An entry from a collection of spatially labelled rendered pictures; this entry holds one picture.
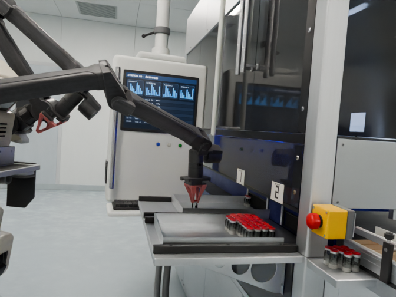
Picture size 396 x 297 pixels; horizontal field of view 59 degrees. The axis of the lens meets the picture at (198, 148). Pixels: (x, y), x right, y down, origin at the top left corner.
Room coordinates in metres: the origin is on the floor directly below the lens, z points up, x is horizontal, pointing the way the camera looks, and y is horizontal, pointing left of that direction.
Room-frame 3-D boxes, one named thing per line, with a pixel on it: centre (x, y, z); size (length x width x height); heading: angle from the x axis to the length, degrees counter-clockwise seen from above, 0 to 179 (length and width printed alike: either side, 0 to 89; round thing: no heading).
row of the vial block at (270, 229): (1.09, -0.22, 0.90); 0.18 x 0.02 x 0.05; 12
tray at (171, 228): (1.05, -0.06, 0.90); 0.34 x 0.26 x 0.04; 102
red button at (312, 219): (0.85, -0.30, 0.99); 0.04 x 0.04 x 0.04; 13
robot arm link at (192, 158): (1.32, 0.00, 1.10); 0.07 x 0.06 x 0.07; 117
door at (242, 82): (1.62, -0.15, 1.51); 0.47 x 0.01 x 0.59; 13
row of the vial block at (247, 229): (1.07, -0.15, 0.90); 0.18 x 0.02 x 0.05; 12
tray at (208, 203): (1.41, -0.10, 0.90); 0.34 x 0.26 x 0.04; 103
